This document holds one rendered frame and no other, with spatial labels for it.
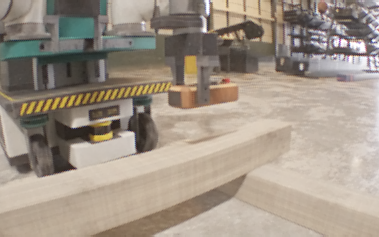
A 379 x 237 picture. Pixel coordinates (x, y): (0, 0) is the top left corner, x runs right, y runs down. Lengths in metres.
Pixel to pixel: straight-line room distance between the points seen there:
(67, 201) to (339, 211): 0.57
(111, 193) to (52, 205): 0.11
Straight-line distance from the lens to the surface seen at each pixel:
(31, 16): 0.98
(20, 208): 0.46
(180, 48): 0.59
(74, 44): 1.01
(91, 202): 0.49
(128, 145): 1.03
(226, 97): 0.64
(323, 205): 0.66
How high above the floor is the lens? 0.41
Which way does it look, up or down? 13 degrees down
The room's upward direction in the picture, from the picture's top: 1 degrees counter-clockwise
